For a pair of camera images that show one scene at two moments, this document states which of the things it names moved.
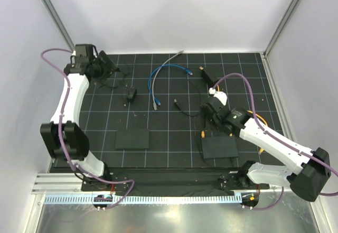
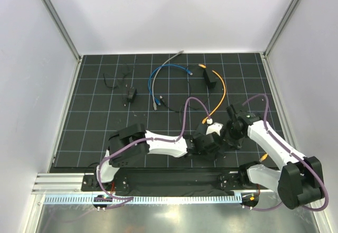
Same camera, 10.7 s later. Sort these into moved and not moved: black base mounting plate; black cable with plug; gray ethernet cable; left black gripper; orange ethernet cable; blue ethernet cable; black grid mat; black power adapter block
Moved: left black gripper; orange ethernet cable; black cable with plug
Not moved: black grid mat; black base mounting plate; gray ethernet cable; black power adapter block; blue ethernet cable
